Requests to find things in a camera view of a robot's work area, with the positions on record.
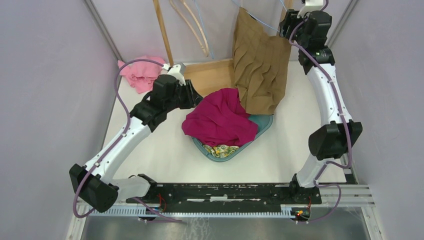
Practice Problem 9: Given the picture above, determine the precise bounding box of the yellow patterned cloth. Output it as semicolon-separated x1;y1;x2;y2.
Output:
202;144;240;159

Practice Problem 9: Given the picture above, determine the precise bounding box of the wooden clothes rack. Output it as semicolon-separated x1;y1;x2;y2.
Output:
152;0;294;99

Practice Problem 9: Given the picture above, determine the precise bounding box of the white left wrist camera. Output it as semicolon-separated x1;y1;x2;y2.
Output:
160;63;186;86

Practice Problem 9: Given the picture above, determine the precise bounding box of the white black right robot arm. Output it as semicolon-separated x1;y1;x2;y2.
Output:
279;9;363;204

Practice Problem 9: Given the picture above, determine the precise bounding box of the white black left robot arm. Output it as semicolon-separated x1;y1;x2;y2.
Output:
69;74;203;213

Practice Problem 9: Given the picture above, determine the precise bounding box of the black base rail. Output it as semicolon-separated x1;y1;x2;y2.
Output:
140;182;323;213

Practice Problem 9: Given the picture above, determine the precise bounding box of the white slotted cable duct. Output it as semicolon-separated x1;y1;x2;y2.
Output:
89;205;301;220

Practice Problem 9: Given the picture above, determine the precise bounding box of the brown skirt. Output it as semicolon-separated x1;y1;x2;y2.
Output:
232;7;292;115

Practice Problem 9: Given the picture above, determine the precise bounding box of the beige wooden hanger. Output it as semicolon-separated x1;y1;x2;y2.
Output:
169;0;211;57

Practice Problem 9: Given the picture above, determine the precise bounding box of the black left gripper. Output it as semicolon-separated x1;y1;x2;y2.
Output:
165;79;204;113

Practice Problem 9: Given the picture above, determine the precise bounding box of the teal plastic basket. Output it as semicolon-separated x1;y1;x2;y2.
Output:
192;115;274;163

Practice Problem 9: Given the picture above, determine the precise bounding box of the pink crumpled cloth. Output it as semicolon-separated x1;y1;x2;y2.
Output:
120;61;162;94

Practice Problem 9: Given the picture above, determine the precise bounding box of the magenta cloth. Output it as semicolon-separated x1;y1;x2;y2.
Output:
181;88;258;147

